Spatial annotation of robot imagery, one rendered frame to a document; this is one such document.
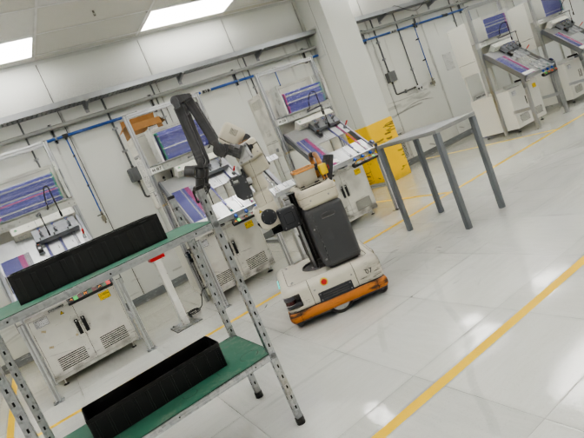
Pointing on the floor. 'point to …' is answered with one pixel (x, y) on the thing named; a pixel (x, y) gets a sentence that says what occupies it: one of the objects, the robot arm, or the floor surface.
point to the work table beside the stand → (442, 163)
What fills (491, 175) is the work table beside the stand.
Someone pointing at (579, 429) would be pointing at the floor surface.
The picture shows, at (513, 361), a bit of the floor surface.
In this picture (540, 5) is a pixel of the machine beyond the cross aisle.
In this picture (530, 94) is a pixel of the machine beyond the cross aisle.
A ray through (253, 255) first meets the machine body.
